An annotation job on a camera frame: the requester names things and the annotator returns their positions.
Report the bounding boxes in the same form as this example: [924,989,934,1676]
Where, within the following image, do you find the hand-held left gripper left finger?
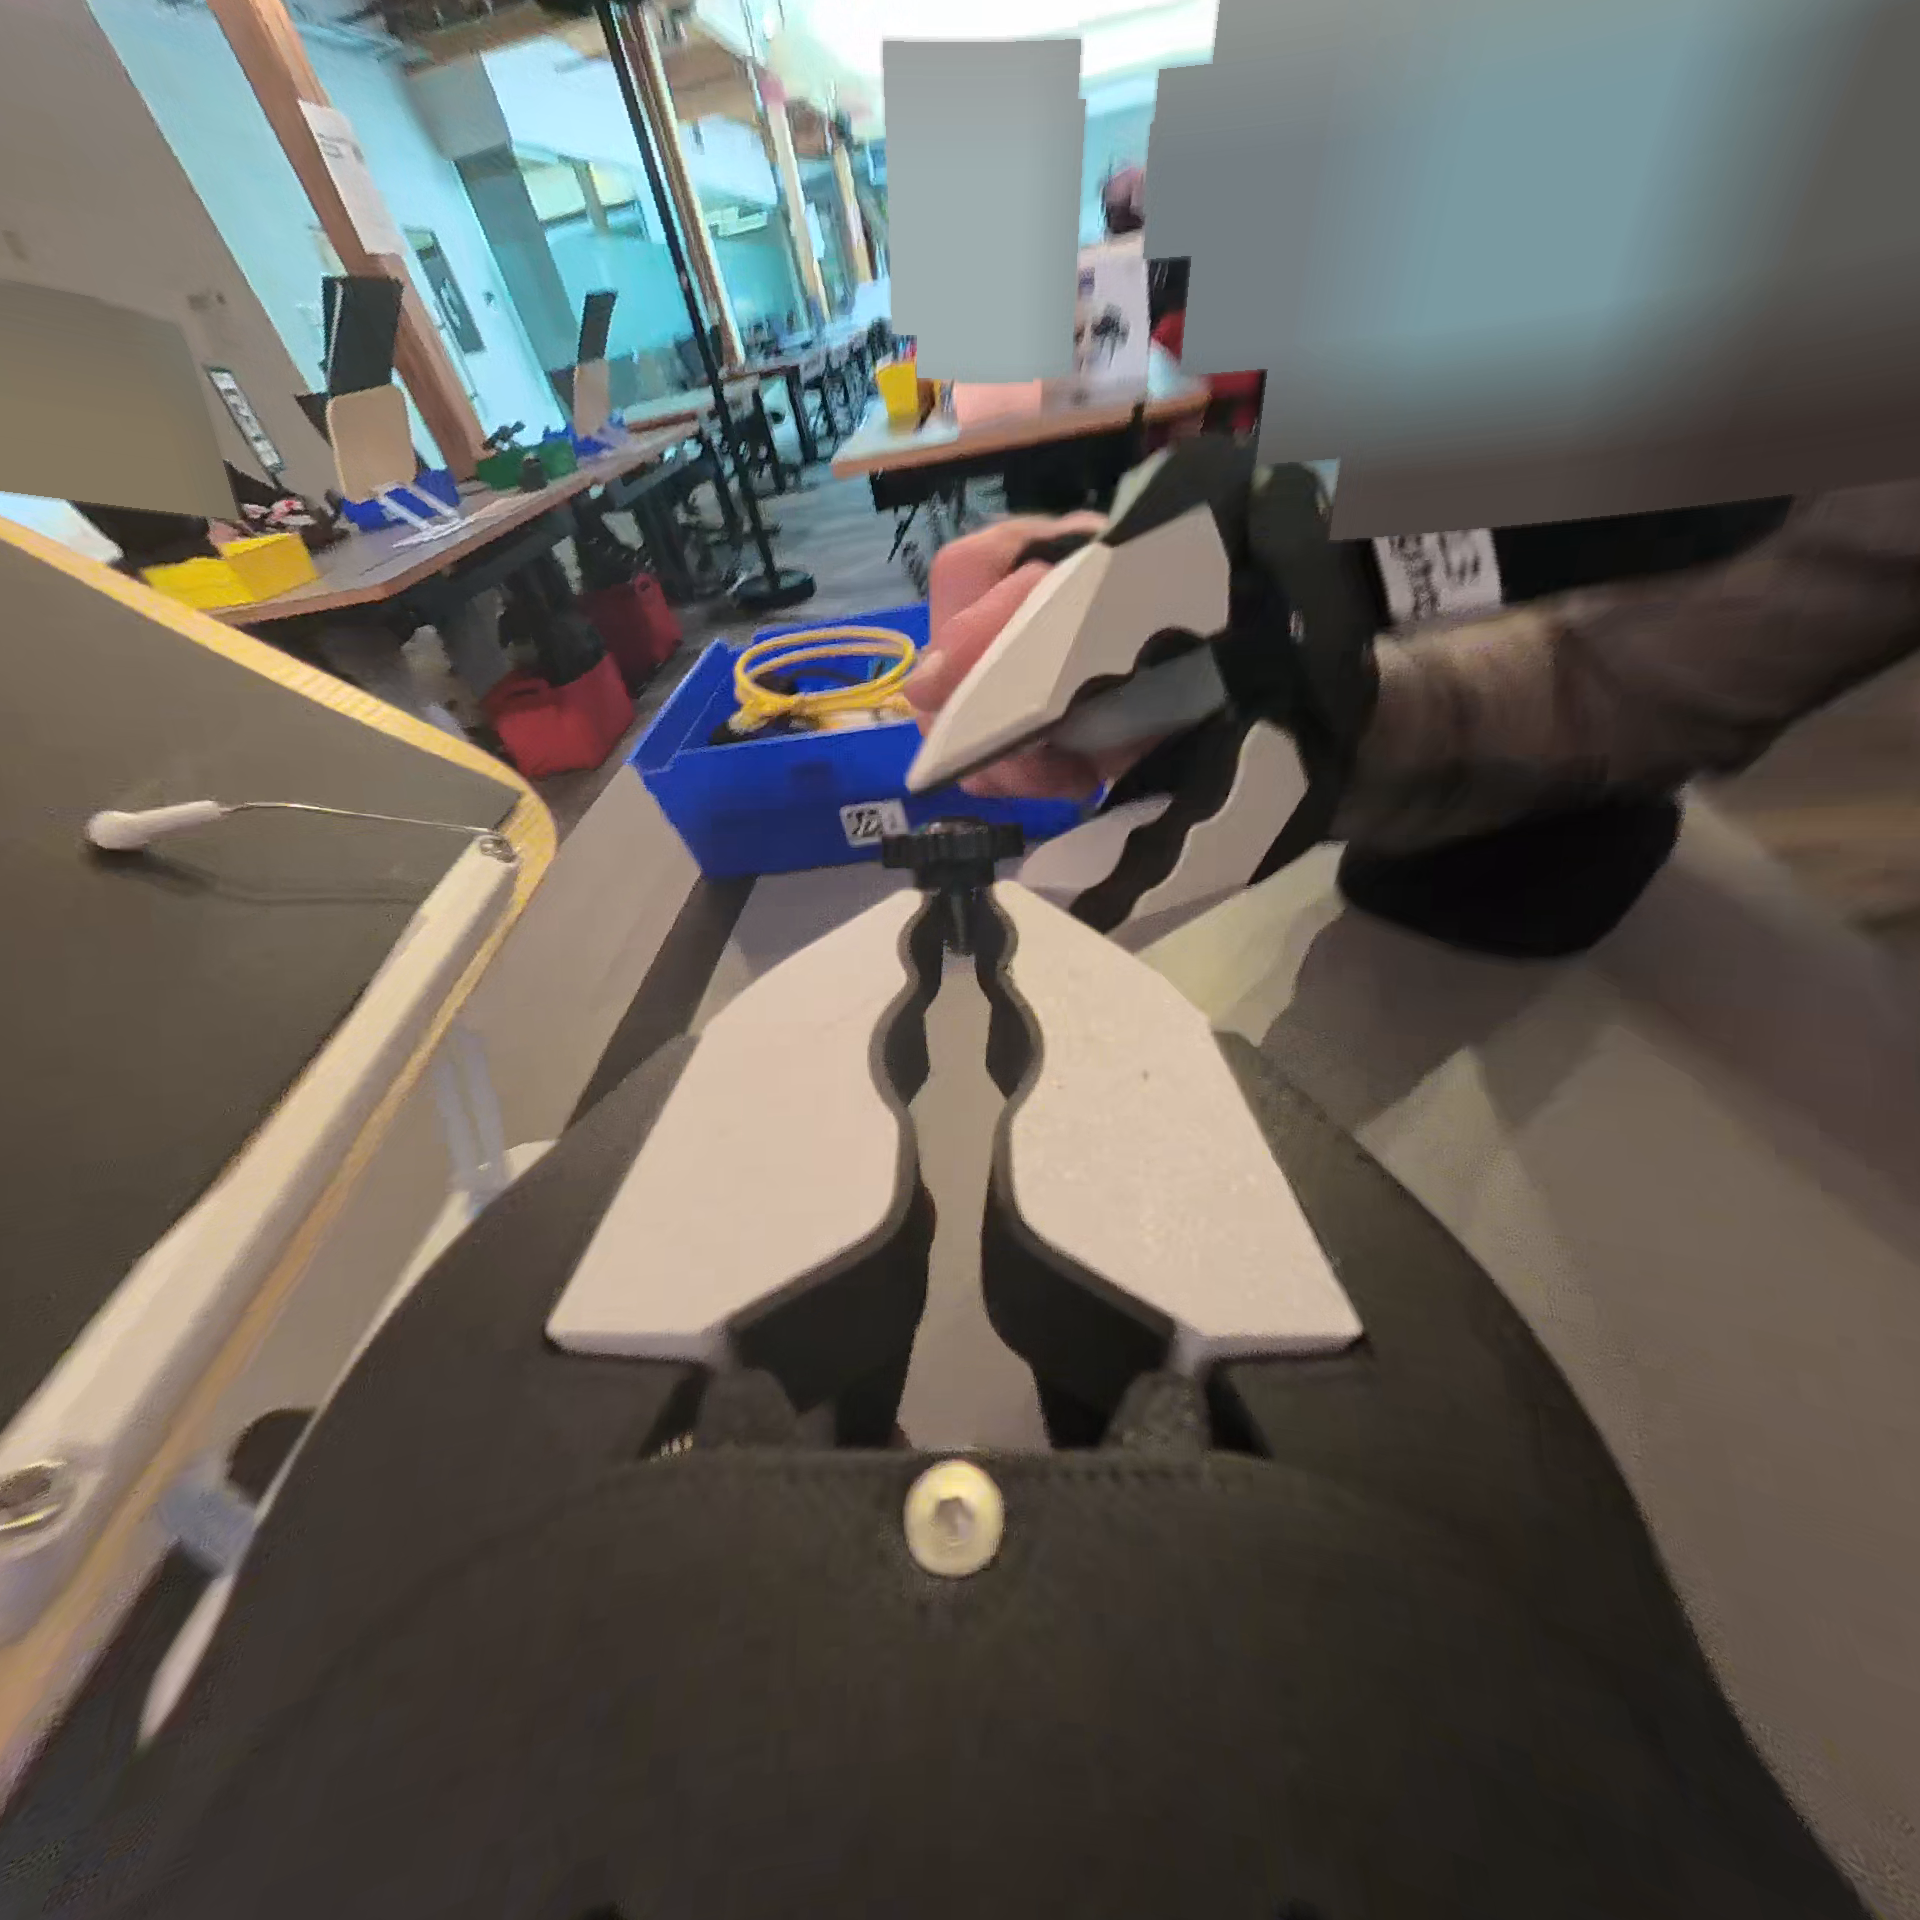
[543,887,937,1439]

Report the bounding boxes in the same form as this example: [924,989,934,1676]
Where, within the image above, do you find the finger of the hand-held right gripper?
[902,503,1239,798]
[1069,717,1317,937]

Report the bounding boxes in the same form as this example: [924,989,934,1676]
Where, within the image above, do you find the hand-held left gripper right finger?
[983,881,1366,1431]

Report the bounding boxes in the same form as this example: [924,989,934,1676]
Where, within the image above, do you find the small black spring part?
[879,821,1026,1051]

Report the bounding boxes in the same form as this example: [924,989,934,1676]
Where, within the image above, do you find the blue plastic bin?
[631,604,1112,883]

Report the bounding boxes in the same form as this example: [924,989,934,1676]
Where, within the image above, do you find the person's right forearm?
[1335,487,1920,858]

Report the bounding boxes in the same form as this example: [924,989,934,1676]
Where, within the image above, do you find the person's right hand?
[902,509,1112,805]

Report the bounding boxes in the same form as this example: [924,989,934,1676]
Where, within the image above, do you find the wooden work table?
[832,381,1209,511]

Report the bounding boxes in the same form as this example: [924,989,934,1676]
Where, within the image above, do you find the white product box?
[1076,247,1150,378]

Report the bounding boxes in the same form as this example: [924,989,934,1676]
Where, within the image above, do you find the red storage box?
[584,577,682,684]
[481,660,634,780]

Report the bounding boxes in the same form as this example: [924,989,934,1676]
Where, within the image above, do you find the black pole stand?
[591,0,818,609]

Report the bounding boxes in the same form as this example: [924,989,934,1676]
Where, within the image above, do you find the grey-topped wooden board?
[0,517,560,1771]

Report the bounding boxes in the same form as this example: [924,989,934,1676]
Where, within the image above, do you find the long wooden desk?
[193,421,706,663]

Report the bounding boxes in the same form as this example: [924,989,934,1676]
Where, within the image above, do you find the white paper notice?
[297,95,408,255]

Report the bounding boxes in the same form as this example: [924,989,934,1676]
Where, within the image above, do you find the yellow coiled cable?
[728,630,921,731]

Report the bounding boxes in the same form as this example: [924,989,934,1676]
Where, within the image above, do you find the white-tipped thin wire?
[85,799,518,866]

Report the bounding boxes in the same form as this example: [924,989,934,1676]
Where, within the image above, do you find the wall poster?
[405,228,486,357]

